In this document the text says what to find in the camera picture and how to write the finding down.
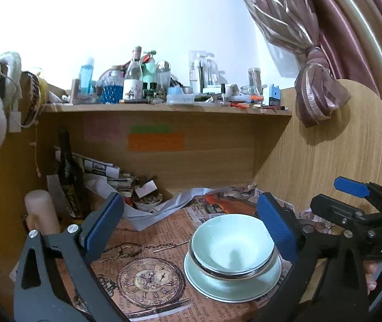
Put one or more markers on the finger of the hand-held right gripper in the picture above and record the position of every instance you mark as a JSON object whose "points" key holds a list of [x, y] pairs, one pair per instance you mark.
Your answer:
{"points": [[331, 208], [350, 186]]}

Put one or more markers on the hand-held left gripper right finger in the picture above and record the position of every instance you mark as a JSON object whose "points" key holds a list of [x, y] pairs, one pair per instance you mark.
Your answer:
{"points": [[278, 231]]}

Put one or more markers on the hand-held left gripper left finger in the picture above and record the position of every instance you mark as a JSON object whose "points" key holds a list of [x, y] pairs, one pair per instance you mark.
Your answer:
{"points": [[107, 224]]}

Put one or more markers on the light green bowl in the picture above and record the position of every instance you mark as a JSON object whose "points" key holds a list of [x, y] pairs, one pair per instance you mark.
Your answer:
{"points": [[231, 241]]}

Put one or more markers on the light green plate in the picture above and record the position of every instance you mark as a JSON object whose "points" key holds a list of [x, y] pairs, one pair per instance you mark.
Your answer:
{"points": [[231, 291]]}

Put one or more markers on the person's right hand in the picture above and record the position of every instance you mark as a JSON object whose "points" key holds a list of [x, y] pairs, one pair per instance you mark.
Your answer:
{"points": [[371, 275]]}

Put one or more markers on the newspaper print tablecloth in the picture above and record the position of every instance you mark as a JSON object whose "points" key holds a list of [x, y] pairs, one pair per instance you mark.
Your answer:
{"points": [[150, 241]]}

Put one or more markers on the small bowl of trinkets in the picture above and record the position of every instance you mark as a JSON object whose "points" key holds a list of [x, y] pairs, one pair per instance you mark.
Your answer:
{"points": [[149, 202]]}

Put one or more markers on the white card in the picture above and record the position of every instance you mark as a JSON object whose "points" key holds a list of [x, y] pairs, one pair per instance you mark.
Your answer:
{"points": [[145, 188]]}

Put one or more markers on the stack of newspapers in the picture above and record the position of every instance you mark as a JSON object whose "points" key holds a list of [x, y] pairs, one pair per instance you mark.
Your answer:
{"points": [[107, 171]]}

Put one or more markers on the dark wine bottle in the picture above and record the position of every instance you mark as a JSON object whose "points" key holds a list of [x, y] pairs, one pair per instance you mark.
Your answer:
{"points": [[68, 181]]}

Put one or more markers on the grey paper sheet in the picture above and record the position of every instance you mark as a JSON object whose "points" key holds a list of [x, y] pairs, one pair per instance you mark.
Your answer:
{"points": [[164, 208]]}

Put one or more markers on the orange sticky note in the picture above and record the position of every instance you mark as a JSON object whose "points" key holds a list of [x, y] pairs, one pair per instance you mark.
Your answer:
{"points": [[155, 142]]}

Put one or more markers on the pink sticky note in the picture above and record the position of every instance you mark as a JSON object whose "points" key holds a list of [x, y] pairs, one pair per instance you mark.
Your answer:
{"points": [[102, 129]]}

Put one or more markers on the wooden desk hutch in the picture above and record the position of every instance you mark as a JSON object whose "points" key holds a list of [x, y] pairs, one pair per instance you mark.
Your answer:
{"points": [[211, 161]]}

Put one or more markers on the green sticky note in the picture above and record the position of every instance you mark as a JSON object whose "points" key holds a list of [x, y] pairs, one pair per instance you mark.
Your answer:
{"points": [[150, 129]]}

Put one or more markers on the blue and white pencil sharpener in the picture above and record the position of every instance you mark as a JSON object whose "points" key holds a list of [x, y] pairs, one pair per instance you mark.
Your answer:
{"points": [[273, 95]]}

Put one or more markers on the round blue glass bottle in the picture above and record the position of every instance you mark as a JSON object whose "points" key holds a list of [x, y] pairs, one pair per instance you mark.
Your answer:
{"points": [[112, 93]]}

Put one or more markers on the glass jar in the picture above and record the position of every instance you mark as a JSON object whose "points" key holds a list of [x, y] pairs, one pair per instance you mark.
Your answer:
{"points": [[249, 90]]}

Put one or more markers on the clear tube of pencils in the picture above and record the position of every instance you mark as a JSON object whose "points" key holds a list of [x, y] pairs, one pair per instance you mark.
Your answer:
{"points": [[254, 78]]}

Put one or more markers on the clear plastic box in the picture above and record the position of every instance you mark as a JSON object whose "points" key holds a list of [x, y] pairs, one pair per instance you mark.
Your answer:
{"points": [[180, 98]]}

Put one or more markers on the braided patterned headband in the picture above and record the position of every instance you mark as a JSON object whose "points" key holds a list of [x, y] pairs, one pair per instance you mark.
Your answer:
{"points": [[31, 97]]}

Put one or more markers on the clear labelled glass bottle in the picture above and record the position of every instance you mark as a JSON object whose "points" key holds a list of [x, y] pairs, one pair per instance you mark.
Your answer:
{"points": [[133, 78]]}

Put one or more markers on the yellow headband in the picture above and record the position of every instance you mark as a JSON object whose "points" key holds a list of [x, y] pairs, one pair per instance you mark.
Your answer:
{"points": [[43, 90]]}

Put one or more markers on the small blue box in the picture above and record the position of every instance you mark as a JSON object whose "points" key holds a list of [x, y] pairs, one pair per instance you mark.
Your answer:
{"points": [[174, 91]]}

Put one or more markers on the tall blue liquid bottle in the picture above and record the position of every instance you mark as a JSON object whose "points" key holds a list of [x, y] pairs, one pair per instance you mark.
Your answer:
{"points": [[87, 75]]}

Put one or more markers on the pink satin curtain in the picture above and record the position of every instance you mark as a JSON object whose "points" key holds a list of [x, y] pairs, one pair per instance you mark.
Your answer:
{"points": [[338, 33]]}

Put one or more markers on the clear bottle with silver cap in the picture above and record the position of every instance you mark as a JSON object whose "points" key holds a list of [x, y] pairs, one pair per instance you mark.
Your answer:
{"points": [[163, 73]]}

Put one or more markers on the clear blister pack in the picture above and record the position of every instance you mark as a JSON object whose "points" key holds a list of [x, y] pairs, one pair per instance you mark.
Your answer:
{"points": [[204, 72]]}

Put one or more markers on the sheer striped curtain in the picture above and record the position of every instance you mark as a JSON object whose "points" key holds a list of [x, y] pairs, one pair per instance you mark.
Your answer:
{"points": [[278, 23]]}

